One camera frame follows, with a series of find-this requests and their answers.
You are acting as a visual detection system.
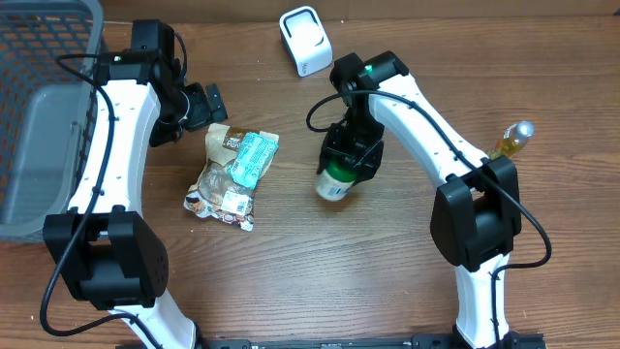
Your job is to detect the green lid white jar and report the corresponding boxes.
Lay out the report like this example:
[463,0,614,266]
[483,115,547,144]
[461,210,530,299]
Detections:
[315,159,357,202]

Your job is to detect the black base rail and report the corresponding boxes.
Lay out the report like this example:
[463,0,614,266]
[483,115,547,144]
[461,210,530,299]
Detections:
[115,333,548,349]

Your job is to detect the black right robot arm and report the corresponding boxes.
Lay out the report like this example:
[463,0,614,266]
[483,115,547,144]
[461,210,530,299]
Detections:
[316,51,521,348]

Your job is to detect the brown nut snack bag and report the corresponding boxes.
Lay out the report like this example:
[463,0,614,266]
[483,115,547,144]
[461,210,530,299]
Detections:
[183,124,279,232]

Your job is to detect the teal wet wipes pack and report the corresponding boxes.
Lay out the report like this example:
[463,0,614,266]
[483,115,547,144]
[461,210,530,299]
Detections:
[228,133,279,189]

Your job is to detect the white barcode scanner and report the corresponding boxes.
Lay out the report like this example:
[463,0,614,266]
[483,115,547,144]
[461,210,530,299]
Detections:
[279,6,333,78]

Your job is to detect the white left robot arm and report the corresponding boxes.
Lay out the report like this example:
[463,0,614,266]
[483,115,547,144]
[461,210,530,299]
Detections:
[43,19,227,348]

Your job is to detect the grey plastic mesh basket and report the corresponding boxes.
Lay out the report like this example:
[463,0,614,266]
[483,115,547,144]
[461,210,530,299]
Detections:
[1,0,106,243]

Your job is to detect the yellow dish soap bottle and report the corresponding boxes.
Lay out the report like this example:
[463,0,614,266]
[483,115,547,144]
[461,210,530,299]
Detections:
[486,120,535,160]

